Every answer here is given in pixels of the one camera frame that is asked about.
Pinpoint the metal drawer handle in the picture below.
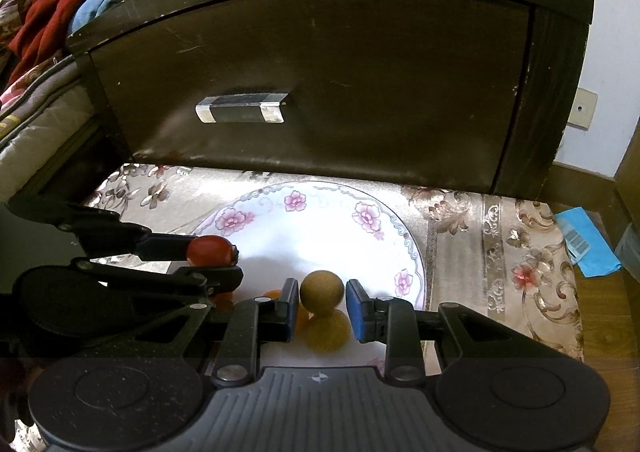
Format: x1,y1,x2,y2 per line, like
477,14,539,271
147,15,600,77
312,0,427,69
194,92,291,125

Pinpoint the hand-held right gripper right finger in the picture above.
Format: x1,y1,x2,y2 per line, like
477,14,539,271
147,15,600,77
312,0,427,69
346,279,566,383

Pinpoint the clear plastic container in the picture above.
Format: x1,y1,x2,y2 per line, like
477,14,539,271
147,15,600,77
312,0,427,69
612,221,640,279

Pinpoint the red garment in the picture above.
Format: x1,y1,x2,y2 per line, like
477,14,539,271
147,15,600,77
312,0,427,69
7,0,177,79

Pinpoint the blue cloth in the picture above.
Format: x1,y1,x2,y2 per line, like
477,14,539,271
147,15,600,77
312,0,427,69
67,0,132,34

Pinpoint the dark wooden nightstand drawer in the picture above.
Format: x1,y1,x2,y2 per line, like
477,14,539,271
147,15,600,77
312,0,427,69
66,0,597,207

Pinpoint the wooden wardrobe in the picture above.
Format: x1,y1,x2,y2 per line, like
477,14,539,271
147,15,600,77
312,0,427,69
612,119,640,233

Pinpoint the round brown longan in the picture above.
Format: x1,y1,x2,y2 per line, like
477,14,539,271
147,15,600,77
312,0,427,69
299,271,346,318

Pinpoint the brown longan with dark spot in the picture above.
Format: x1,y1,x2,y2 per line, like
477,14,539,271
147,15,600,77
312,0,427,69
306,309,352,352

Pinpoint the white floral plate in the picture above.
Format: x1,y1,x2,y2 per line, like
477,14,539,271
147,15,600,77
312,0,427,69
165,181,429,369

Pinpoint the bright red tomato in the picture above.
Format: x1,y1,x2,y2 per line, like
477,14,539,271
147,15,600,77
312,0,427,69
186,235,241,267

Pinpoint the beige wall socket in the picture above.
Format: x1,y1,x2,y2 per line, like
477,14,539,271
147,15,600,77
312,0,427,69
566,87,599,131

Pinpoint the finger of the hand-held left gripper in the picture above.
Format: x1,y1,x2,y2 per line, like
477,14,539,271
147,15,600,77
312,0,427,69
9,199,196,263
72,256,245,300

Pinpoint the floral quilted mattress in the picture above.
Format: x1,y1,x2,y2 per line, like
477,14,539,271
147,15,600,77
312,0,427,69
0,50,103,205

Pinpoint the blue paper sheet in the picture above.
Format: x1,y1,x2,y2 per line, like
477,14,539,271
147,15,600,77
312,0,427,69
553,205,623,278

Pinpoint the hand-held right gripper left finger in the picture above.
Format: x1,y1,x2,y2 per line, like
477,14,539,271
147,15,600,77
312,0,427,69
107,277,299,387

